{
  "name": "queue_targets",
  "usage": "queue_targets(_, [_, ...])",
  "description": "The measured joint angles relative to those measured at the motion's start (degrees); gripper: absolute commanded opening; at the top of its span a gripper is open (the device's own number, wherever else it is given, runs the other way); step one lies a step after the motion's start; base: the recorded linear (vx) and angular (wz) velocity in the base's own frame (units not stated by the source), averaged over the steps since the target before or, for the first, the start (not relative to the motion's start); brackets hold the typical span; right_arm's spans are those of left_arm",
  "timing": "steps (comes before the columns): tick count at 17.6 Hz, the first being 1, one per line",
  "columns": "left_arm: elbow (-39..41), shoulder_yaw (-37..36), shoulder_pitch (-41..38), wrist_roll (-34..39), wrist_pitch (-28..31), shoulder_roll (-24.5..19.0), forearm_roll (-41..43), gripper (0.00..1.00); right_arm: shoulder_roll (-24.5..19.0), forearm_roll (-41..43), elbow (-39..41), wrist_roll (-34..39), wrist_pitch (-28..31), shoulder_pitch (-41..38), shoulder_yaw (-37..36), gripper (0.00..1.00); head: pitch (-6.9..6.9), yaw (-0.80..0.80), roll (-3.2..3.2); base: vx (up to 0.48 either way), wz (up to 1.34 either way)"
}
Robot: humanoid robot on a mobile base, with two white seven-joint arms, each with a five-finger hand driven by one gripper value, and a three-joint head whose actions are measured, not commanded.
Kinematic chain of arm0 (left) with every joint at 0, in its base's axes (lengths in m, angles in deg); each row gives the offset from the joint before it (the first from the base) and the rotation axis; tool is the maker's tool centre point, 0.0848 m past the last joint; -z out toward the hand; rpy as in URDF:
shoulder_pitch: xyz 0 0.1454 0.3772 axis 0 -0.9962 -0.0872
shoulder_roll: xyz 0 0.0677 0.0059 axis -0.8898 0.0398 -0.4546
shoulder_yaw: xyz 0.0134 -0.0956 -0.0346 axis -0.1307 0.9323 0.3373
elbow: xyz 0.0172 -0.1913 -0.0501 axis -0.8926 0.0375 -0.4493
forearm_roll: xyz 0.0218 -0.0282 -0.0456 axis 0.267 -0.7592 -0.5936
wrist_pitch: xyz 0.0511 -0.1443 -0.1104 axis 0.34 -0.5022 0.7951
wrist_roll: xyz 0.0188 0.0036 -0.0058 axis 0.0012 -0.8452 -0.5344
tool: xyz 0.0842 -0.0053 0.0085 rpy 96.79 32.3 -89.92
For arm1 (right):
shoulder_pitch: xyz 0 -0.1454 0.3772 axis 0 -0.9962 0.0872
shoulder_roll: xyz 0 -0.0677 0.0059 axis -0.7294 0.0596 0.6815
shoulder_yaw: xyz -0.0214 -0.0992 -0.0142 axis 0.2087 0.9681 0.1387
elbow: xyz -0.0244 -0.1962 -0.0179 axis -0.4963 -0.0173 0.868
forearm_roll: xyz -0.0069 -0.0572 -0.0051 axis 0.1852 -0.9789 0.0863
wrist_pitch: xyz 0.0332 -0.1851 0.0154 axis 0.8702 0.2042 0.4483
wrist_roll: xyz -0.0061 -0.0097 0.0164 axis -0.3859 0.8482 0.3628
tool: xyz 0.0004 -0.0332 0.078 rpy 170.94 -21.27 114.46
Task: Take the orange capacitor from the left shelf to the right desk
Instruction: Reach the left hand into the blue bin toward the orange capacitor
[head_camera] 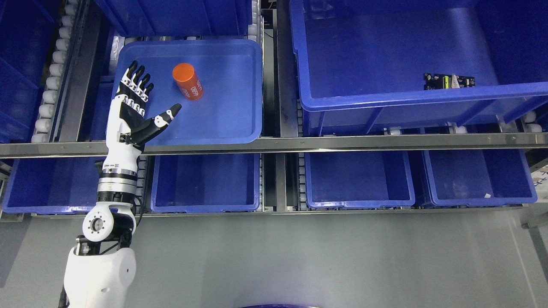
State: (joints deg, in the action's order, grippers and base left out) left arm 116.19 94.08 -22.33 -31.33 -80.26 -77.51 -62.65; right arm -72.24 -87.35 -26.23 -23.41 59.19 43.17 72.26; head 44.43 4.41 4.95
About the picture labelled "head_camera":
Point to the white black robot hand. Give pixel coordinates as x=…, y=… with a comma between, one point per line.
x=128, y=129

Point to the orange cylindrical capacitor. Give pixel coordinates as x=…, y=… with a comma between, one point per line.
x=188, y=82

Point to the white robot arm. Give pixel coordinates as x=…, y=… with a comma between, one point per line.
x=101, y=267

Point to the blue bin lower far left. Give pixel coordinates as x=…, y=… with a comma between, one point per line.
x=50, y=186

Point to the white roller track left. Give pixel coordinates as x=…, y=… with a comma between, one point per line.
x=51, y=106

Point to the blue bin lower centre left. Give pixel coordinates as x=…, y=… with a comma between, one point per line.
x=209, y=183

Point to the shallow blue tray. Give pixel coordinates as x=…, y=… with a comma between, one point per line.
x=230, y=71

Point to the blue bin upper centre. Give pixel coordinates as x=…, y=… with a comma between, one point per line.
x=140, y=18

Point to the blue bin upper far left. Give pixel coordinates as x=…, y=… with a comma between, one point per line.
x=26, y=36

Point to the blue bin lower centre right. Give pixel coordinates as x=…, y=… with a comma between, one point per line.
x=358, y=180

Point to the large blue bin upper right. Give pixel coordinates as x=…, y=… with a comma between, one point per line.
x=360, y=63

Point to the blue bin lower far right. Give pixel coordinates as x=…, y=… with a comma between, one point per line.
x=475, y=178

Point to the steel shelf front rail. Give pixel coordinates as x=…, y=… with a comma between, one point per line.
x=295, y=145

